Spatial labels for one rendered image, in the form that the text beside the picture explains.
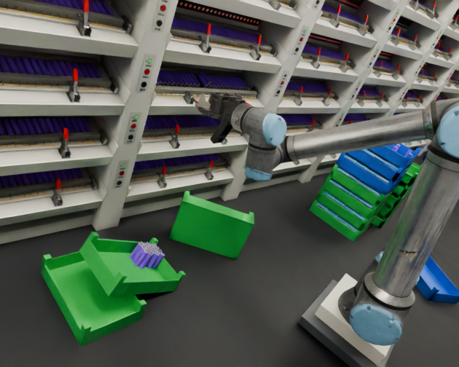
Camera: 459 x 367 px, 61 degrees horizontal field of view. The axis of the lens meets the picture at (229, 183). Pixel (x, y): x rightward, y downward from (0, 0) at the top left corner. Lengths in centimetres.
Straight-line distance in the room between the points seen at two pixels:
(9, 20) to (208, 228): 97
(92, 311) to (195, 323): 34
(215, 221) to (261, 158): 45
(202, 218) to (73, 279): 52
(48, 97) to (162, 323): 77
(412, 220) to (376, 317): 31
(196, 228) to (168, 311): 37
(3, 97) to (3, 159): 19
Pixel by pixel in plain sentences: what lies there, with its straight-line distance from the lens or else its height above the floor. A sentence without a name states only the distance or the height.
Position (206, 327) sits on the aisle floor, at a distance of 140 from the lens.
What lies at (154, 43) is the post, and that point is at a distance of 127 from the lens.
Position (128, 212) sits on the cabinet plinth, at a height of 2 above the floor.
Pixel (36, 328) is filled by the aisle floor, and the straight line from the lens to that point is 130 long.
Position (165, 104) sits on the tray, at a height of 54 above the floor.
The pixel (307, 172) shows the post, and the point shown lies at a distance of 249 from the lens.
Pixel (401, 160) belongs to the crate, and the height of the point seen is 51.
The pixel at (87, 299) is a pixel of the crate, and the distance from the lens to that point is 136.
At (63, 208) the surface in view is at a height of 14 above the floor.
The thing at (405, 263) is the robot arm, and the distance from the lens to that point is 120.
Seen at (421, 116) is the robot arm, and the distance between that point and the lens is 122.
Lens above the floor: 105
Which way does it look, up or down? 29 degrees down
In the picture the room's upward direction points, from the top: 23 degrees clockwise
